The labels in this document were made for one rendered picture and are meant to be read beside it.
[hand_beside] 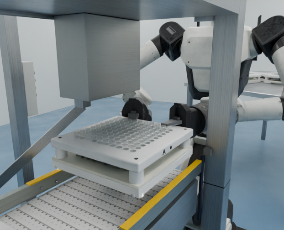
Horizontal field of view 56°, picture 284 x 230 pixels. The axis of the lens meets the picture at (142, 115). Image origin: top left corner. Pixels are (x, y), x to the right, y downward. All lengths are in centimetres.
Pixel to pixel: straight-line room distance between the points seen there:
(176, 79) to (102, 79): 505
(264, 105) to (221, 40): 29
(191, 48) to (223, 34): 42
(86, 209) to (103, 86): 29
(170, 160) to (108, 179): 15
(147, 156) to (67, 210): 22
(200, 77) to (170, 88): 466
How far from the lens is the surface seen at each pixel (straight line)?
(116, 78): 72
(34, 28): 499
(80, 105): 69
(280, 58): 102
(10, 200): 65
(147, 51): 120
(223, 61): 70
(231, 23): 69
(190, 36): 111
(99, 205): 62
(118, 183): 53
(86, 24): 64
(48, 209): 64
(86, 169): 58
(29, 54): 488
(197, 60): 110
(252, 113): 89
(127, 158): 50
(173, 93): 575
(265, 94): 202
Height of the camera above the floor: 117
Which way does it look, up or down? 14 degrees down
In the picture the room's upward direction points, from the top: straight up
